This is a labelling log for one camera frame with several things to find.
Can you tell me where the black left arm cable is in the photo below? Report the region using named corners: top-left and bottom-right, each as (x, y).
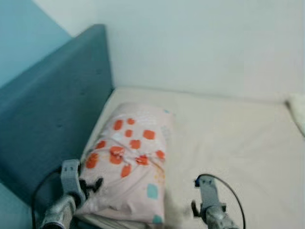
top-left (31, 167), bottom-right (65, 229)

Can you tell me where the pink pillow with orange spots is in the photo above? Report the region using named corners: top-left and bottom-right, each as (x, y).
top-left (74, 102), bottom-right (174, 226)

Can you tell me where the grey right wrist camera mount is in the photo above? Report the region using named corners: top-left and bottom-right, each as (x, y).
top-left (194, 175), bottom-right (222, 213)

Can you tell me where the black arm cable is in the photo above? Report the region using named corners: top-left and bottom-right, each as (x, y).
top-left (31, 167), bottom-right (65, 229)
top-left (195, 173), bottom-right (247, 229)

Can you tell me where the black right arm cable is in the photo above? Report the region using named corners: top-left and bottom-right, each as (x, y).
top-left (195, 173), bottom-right (247, 229)

